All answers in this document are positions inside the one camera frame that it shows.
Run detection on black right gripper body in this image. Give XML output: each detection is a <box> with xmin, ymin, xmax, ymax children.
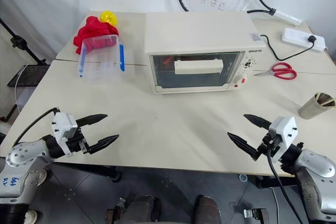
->
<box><xmin>256</xmin><ymin>132</ymin><xmax>280</xmax><ymax>157</ymax></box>

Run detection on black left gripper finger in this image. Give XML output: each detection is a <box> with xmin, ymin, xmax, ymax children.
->
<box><xmin>76</xmin><ymin>114</ymin><xmax>109</xmax><ymax>128</ymax></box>
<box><xmin>87</xmin><ymin>134</ymin><xmax>120</xmax><ymax>155</ymax></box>

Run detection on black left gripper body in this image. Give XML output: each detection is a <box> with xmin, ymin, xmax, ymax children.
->
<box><xmin>65</xmin><ymin>129</ymin><xmax>90</xmax><ymax>155</ymax></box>

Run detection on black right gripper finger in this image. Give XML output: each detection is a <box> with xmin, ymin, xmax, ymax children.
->
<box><xmin>243</xmin><ymin>114</ymin><xmax>272</xmax><ymax>131</ymax></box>
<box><xmin>227</xmin><ymin>132</ymin><xmax>259</xmax><ymax>162</ymax></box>

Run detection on cream toaster oven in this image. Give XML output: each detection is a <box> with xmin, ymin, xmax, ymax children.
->
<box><xmin>144</xmin><ymin>10</ymin><xmax>267</xmax><ymax>95</ymax></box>

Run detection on clear box with blue clips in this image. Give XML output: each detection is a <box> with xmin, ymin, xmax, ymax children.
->
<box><xmin>77</xmin><ymin>34</ymin><xmax>127</xmax><ymax>83</ymax></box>

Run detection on metal clamp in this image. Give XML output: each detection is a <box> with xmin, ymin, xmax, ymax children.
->
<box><xmin>243</xmin><ymin>207</ymin><xmax>269</xmax><ymax>221</ymax></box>
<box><xmin>106</xmin><ymin>197</ymin><xmax>127</xmax><ymax>224</ymax></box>

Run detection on dark rounded shape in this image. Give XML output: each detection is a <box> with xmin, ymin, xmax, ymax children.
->
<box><xmin>193</xmin><ymin>195</ymin><xmax>222</xmax><ymax>224</ymax></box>
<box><xmin>125</xmin><ymin>195</ymin><xmax>162</xmax><ymax>224</ymax></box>

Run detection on red cloth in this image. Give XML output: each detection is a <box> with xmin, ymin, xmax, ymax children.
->
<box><xmin>73</xmin><ymin>16</ymin><xmax>120</xmax><ymax>55</ymax></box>

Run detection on white power strip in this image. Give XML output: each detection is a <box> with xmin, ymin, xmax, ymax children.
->
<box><xmin>279</xmin><ymin>27</ymin><xmax>327</xmax><ymax>52</ymax></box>

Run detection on yellow plastic ball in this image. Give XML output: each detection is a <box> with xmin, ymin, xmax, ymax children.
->
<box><xmin>99</xmin><ymin>10</ymin><xmax>119</xmax><ymax>27</ymax></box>

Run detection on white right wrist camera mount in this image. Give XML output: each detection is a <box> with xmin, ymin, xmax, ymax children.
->
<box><xmin>268</xmin><ymin>115</ymin><xmax>299</xmax><ymax>163</ymax></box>

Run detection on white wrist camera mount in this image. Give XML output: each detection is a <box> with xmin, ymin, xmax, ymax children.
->
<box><xmin>268</xmin><ymin>115</ymin><xmax>299</xmax><ymax>163</ymax></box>
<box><xmin>51</xmin><ymin>112</ymin><xmax>79</xmax><ymax>157</ymax></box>

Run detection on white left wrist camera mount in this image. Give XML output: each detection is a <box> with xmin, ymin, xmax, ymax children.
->
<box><xmin>51</xmin><ymin>112</ymin><xmax>79</xmax><ymax>157</ymax></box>

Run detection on black table frame foot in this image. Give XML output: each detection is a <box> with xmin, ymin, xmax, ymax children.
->
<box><xmin>51</xmin><ymin>162</ymin><xmax>122</xmax><ymax>183</ymax></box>
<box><xmin>255</xmin><ymin>175</ymin><xmax>300</xmax><ymax>189</ymax></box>

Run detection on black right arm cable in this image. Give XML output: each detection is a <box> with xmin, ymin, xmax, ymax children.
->
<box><xmin>266</xmin><ymin>150</ymin><xmax>298</xmax><ymax>224</ymax></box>

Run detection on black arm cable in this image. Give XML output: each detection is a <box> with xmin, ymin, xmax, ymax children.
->
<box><xmin>10</xmin><ymin>107</ymin><xmax>61</xmax><ymax>152</ymax></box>
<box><xmin>266</xmin><ymin>150</ymin><xmax>298</xmax><ymax>224</ymax></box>

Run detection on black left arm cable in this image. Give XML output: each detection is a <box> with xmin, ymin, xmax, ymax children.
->
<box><xmin>10</xmin><ymin>107</ymin><xmax>61</xmax><ymax>152</ymax></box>

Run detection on red handled scissors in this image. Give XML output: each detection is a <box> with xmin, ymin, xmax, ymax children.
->
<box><xmin>253</xmin><ymin>62</ymin><xmax>298</xmax><ymax>80</ymax></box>

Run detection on black power cord with plug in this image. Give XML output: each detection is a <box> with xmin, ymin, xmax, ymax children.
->
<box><xmin>260</xmin><ymin>34</ymin><xmax>316</xmax><ymax>62</ymax></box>

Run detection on thin white cable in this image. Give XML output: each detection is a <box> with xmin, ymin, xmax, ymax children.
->
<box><xmin>13</xmin><ymin>65</ymin><xmax>29</xmax><ymax>116</ymax></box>

